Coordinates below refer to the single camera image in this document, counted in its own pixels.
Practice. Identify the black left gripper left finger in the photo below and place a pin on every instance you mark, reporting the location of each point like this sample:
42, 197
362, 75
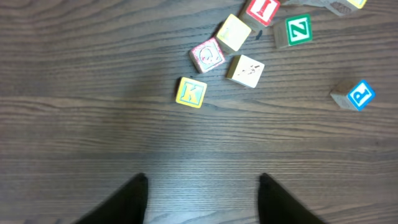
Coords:
125, 206

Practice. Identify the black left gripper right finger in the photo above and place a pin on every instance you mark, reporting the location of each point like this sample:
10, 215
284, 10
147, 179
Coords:
277, 206

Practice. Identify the yellow K block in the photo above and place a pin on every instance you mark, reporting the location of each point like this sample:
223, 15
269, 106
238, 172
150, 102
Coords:
191, 92

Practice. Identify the blue P block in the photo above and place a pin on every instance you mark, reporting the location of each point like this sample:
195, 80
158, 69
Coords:
353, 94

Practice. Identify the plain white wooden block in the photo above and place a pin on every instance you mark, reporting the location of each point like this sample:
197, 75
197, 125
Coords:
245, 71

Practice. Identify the green N block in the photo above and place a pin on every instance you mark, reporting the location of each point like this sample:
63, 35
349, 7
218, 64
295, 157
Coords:
293, 31

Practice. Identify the red Q block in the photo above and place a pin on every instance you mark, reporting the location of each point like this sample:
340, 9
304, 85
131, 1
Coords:
207, 55

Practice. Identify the yellow block near Q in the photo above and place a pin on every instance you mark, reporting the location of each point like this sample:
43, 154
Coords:
232, 34

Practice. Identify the red I block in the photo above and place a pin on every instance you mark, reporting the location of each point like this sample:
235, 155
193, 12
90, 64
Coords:
258, 14

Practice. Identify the yellow right top block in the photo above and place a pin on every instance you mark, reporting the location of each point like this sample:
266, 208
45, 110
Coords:
344, 7

